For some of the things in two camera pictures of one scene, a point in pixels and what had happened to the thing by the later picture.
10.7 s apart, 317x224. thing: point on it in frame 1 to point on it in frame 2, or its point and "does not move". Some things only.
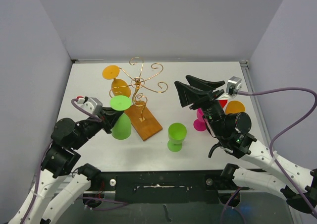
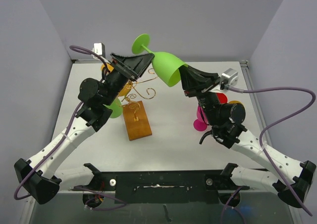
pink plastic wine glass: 199,124 does not move
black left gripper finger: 110,120 to 140,63
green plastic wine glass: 177,132 to 167,67
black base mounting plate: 176,187 does not move
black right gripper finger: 188,94 to 190,80
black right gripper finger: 203,84 to 205,77
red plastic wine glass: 223,102 does not move
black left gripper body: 90,127 to 116,80
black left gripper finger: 108,110 to 137,64
